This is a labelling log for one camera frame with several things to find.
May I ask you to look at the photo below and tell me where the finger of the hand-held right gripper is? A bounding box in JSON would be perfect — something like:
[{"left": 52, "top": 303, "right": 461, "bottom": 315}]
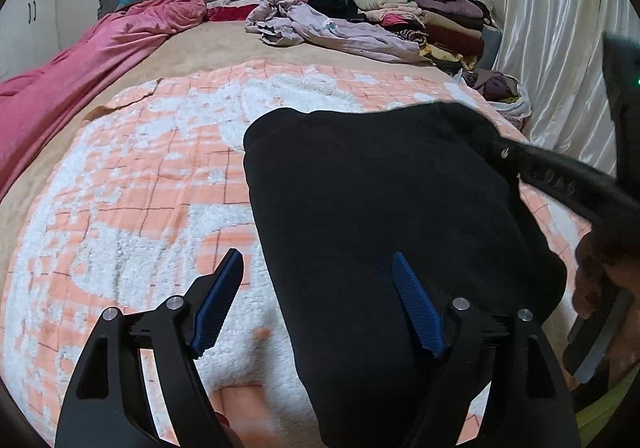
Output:
[{"left": 487, "top": 135, "right": 640, "bottom": 233}]

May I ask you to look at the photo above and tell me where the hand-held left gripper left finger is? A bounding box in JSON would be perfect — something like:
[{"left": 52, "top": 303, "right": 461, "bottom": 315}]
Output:
[{"left": 54, "top": 248, "right": 246, "bottom": 448}]

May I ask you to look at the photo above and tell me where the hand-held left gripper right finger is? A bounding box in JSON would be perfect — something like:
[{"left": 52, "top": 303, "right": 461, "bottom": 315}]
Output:
[{"left": 391, "top": 252, "right": 581, "bottom": 448}]

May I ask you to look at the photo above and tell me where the black sweater with orange cuffs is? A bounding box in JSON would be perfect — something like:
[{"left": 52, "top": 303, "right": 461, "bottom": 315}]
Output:
[{"left": 242, "top": 100, "right": 568, "bottom": 448}]

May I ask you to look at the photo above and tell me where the white bag of clothes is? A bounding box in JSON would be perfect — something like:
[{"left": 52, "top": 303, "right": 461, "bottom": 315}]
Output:
[{"left": 450, "top": 68, "right": 533, "bottom": 121}]

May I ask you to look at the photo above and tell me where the pile of folded clothes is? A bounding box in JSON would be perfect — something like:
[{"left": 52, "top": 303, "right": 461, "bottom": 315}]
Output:
[{"left": 352, "top": 0, "right": 493, "bottom": 73}]

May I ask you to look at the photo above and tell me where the person's right hand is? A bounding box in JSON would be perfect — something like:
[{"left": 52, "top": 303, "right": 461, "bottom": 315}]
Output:
[{"left": 570, "top": 227, "right": 640, "bottom": 323}]

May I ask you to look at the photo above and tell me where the white satin curtain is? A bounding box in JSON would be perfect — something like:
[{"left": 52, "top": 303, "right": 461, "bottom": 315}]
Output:
[{"left": 487, "top": 0, "right": 640, "bottom": 179}]

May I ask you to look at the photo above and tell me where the grey-blue box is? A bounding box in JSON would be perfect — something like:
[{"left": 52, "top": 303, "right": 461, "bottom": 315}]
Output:
[{"left": 482, "top": 25, "right": 504, "bottom": 73}]

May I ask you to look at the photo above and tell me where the peach and white checked blanket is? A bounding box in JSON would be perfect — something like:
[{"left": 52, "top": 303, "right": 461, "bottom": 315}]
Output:
[{"left": 0, "top": 58, "right": 596, "bottom": 448}]

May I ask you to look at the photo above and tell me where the lilac crumpled garment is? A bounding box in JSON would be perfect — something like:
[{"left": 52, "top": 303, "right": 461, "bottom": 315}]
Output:
[{"left": 245, "top": 0, "right": 433, "bottom": 64}]

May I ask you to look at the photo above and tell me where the beige bed sheet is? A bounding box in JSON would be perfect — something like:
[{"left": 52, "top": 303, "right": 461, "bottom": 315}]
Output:
[{"left": 0, "top": 18, "right": 526, "bottom": 209}]

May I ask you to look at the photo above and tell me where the pink duvet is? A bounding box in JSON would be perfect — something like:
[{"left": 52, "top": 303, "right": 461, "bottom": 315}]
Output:
[{"left": 0, "top": 0, "right": 208, "bottom": 199}]

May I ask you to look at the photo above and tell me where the red garment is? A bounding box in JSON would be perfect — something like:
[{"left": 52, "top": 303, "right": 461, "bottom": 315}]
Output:
[{"left": 207, "top": 5, "right": 261, "bottom": 23}]

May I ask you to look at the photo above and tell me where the white wardrobe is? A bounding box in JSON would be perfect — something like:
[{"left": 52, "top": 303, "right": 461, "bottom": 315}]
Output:
[{"left": 0, "top": 0, "right": 66, "bottom": 83}]

